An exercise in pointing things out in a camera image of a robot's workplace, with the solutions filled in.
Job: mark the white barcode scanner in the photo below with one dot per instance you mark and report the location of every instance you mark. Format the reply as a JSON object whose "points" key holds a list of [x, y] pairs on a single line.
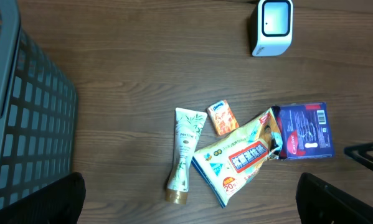
{"points": [[271, 29]]}

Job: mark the purple Carefree pad pack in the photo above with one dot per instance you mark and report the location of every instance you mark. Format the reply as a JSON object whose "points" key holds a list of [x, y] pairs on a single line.
{"points": [[305, 131]]}

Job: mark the yellow wet wipes pack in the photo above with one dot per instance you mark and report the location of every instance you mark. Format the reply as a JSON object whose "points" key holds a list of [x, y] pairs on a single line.
{"points": [[230, 163]]}

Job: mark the white Pantene tube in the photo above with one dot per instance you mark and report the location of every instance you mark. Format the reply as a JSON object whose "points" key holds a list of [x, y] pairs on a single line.
{"points": [[188, 128]]}

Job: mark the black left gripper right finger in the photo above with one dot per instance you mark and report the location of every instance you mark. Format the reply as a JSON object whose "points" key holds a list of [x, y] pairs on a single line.
{"points": [[320, 202]]}

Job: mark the dark grey plastic basket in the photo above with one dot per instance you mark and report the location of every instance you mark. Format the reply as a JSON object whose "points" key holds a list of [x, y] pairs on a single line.
{"points": [[38, 113]]}

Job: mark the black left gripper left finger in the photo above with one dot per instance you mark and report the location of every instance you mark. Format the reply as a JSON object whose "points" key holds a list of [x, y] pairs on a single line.
{"points": [[60, 202]]}

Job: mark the small orange tissue pack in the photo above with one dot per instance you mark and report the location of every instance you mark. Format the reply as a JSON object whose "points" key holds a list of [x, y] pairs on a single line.
{"points": [[222, 117]]}

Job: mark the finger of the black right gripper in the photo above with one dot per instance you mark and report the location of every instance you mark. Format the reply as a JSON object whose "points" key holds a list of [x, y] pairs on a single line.
{"points": [[360, 153]]}

